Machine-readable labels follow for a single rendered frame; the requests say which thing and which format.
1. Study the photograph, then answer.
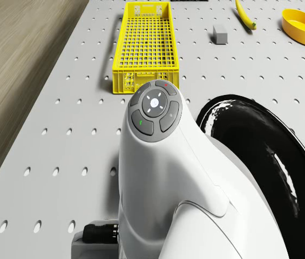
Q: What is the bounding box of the black plate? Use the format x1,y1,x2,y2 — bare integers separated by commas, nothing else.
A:
195,93,305,259

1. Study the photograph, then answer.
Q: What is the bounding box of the banana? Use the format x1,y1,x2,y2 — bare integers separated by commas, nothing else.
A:
235,0,257,31

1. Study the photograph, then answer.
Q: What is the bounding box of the grey cube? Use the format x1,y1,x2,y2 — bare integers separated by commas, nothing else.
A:
212,24,228,45

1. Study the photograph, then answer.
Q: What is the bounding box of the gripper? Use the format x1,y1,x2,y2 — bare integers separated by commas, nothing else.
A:
71,220,120,259

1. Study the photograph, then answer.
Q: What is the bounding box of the yellow basket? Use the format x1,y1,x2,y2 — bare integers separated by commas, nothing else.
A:
111,2,180,95

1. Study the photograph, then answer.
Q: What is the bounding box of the yellow bowl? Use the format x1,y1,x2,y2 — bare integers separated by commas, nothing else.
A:
281,8,305,48

